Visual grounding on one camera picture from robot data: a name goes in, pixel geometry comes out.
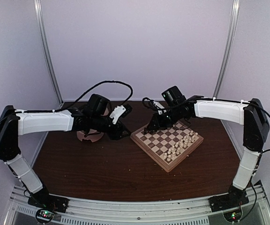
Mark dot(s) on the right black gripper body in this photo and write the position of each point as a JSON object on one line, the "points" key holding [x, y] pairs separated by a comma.
{"points": [[173, 116]]}

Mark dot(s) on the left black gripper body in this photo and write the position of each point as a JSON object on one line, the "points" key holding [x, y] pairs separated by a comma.
{"points": [[98, 123]]}

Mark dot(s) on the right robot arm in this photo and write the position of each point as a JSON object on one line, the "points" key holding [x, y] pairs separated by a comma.
{"points": [[249, 114]]}

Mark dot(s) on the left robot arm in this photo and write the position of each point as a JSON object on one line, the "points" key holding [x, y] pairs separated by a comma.
{"points": [[15, 123]]}

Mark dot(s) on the wooden chess board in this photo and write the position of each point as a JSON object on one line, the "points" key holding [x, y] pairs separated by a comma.
{"points": [[154, 145]]}

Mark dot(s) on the white chess pieces group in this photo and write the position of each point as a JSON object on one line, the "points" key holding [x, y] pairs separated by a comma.
{"points": [[180, 144]]}

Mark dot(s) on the left circuit board with LEDs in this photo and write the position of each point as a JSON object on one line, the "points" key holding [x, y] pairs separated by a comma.
{"points": [[44, 215]]}

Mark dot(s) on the circuit board with leds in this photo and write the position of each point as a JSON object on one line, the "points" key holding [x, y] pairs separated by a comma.
{"points": [[233, 215], [44, 215]]}

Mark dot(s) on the right circuit board with LEDs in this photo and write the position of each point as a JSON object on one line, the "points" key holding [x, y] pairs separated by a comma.
{"points": [[233, 215]]}

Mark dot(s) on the pink double pet bowl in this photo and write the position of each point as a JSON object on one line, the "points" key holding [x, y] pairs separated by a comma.
{"points": [[92, 135]]}

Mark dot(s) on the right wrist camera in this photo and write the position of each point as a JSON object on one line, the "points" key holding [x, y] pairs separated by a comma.
{"points": [[159, 107]]}

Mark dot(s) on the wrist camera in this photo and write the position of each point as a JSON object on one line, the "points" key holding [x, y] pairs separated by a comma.
{"points": [[120, 111], [159, 107]]}

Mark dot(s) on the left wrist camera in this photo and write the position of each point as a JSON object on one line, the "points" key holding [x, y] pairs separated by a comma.
{"points": [[120, 111]]}

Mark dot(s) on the front aluminium rail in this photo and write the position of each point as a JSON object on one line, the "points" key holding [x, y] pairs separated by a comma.
{"points": [[179, 212]]}

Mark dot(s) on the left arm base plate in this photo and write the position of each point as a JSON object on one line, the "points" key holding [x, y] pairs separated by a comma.
{"points": [[50, 203]]}

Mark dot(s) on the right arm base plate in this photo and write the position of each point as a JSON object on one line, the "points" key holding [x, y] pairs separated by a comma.
{"points": [[225, 202]]}

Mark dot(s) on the right aluminium frame post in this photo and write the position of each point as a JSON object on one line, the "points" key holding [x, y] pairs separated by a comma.
{"points": [[228, 47]]}

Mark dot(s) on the aluminium frame post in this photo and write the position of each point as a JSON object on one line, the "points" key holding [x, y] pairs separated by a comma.
{"points": [[228, 47], [47, 55]]}

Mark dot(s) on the left aluminium frame post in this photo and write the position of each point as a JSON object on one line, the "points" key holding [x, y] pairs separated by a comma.
{"points": [[47, 55]]}

